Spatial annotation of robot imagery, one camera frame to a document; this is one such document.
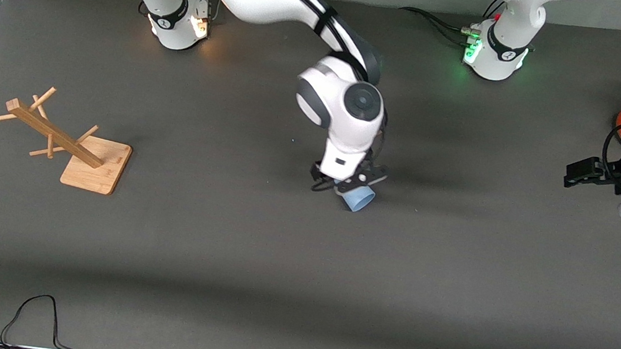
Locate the light blue cup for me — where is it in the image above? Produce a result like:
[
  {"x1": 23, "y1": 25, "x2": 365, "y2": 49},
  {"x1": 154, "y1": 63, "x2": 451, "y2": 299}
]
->
[{"x1": 339, "y1": 182, "x2": 377, "y2": 215}]

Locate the wooden cup rack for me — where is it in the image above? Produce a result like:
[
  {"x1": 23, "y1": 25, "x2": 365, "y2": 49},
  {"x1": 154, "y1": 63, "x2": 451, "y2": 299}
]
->
[{"x1": 0, "y1": 79, "x2": 140, "y2": 198}]

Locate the black looped cable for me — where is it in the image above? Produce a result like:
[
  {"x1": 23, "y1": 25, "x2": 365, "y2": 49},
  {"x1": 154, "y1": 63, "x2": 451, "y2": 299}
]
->
[{"x1": 0, "y1": 290, "x2": 94, "y2": 349}]

